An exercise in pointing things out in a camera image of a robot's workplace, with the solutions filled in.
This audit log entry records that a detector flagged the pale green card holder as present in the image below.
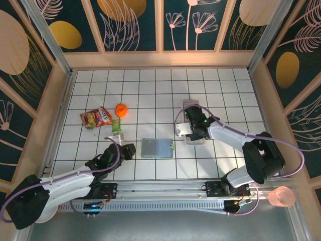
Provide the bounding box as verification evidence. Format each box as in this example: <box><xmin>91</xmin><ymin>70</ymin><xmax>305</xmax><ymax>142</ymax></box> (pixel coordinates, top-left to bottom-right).
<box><xmin>140</xmin><ymin>138</ymin><xmax>175</xmax><ymax>159</ymax></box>

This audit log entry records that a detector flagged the green snack packet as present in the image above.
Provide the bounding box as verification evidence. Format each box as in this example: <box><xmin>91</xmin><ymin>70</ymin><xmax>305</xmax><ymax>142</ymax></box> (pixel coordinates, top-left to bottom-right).
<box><xmin>111</xmin><ymin>118</ymin><xmax>122</xmax><ymax>133</ymax></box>

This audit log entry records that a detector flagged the orange ball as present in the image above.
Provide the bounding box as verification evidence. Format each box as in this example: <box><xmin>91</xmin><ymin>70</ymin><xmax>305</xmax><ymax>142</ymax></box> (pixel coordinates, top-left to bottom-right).
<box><xmin>114</xmin><ymin>103</ymin><xmax>128</xmax><ymax>118</ymax></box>

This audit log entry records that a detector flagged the orange Fox's candy bag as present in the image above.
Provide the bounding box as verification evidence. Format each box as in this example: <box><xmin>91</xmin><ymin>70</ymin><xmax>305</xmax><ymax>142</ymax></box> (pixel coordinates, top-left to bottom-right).
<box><xmin>79</xmin><ymin>106</ymin><xmax>113</xmax><ymax>130</ymax></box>

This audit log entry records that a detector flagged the black controller board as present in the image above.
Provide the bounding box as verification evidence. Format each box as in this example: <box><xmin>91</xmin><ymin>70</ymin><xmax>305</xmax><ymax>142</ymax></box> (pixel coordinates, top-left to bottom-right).
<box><xmin>82</xmin><ymin>200</ymin><xmax>106</xmax><ymax>218</ymax></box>
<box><xmin>223</xmin><ymin>198</ymin><xmax>253</xmax><ymax>217</ymax></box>

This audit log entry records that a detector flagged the white bowl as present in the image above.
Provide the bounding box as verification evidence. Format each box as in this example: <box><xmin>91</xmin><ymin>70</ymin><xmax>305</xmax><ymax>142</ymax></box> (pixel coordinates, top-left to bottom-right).
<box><xmin>37</xmin><ymin>205</ymin><xmax>58</xmax><ymax>224</ymax></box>

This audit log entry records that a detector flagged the pink plastic cup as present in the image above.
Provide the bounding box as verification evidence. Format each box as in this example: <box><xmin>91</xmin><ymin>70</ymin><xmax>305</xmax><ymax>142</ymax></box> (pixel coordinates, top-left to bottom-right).
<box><xmin>267</xmin><ymin>185</ymin><xmax>296</xmax><ymax>208</ymax></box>

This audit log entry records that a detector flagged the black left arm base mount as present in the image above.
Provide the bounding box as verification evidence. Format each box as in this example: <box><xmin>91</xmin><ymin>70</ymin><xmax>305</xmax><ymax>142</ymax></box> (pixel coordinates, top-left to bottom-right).
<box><xmin>71</xmin><ymin>182</ymin><xmax>118</xmax><ymax>201</ymax></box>

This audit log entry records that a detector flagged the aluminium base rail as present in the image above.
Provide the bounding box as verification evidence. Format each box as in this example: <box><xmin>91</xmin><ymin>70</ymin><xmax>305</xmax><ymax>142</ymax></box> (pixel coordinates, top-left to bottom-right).
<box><xmin>25</xmin><ymin>178</ymin><xmax>295</xmax><ymax>201</ymax></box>

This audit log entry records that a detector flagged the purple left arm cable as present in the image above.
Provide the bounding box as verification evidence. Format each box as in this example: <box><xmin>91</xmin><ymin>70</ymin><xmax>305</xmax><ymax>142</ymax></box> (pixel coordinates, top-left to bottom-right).
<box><xmin>0</xmin><ymin>137</ymin><xmax>123</xmax><ymax>224</ymax></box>

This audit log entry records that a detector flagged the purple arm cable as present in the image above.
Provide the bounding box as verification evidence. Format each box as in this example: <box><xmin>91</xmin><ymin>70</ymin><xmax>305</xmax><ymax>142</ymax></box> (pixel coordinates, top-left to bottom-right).
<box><xmin>0</xmin><ymin>137</ymin><xmax>123</xmax><ymax>224</ymax></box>
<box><xmin>174</xmin><ymin>106</ymin><xmax>305</xmax><ymax>216</ymax></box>

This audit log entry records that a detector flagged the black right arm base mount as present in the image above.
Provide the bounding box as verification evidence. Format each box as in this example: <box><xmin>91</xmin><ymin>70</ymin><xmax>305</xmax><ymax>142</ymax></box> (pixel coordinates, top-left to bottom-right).
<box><xmin>205</xmin><ymin>180</ymin><xmax>251</xmax><ymax>199</ymax></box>

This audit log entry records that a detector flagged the slotted grey cable duct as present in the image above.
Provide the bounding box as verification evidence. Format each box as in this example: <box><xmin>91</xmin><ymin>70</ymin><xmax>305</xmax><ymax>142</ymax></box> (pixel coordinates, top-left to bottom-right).
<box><xmin>57</xmin><ymin>202</ymin><xmax>226</xmax><ymax>214</ymax></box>

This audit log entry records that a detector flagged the aluminium side rail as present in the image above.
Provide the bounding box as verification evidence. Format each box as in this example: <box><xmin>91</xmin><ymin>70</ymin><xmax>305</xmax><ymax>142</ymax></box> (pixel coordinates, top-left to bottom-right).
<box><xmin>42</xmin><ymin>71</ymin><xmax>76</xmax><ymax>171</ymax></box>

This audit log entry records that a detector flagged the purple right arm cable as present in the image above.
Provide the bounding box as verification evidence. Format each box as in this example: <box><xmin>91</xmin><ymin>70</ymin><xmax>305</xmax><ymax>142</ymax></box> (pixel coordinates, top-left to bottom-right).
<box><xmin>174</xmin><ymin>106</ymin><xmax>305</xmax><ymax>216</ymax></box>

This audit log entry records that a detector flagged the aluminium frame post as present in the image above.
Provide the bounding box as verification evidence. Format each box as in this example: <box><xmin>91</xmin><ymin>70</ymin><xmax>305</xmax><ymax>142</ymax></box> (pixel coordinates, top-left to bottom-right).
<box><xmin>21</xmin><ymin>0</ymin><xmax>73</xmax><ymax>76</ymax></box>
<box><xmin>247</xmin><ymin>0</ymin><xmax>299</xmax><ymax>72</ymax></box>

